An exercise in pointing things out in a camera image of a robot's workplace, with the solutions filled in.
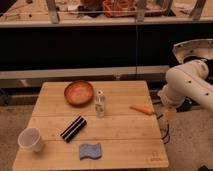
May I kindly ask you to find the black striped eraser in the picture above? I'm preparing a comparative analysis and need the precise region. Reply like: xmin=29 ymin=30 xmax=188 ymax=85
xmin=60 ymin=116 xmax=87 ymax=143

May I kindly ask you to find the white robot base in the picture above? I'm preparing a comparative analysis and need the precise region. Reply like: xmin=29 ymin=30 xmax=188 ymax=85
xmin=172 ymin=39 xmax=213 ymax=64

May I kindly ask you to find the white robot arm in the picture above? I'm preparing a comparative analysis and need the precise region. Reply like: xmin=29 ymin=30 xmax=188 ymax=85
xmin=158 ymin=60 xmax=213 ymax=121

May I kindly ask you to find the orange carrot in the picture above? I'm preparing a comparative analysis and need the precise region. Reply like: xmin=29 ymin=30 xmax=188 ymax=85
xmin=130 ymin=105 xmax=154 ymax=115

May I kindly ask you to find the clear glass bottle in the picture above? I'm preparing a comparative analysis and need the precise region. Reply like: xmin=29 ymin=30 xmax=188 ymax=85
xmin=95 ymin=90 xmax=105 ymax=117

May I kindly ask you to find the blue sponge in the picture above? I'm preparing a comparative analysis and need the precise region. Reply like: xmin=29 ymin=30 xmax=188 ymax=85
xmin=79 ymin=143 xmax=102 ymax=160

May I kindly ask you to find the orange wooden bowl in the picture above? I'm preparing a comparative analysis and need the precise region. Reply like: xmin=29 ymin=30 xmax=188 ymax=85
xmin=64 ymin=80 xmax=94 ymax=106

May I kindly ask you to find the wooden folding table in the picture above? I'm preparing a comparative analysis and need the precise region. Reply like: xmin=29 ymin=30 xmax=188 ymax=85
xmin=13 ymin=81 xmax=169 ymax=171

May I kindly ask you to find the orange crate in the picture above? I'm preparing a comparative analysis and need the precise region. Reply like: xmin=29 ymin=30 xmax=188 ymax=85
xmin=102 ymin=0 xmax=135 ymax=17

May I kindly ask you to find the black cable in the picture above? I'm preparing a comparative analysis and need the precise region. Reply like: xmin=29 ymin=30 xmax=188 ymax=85
xmin=156 ymin=113 xmax=172 ymax=145

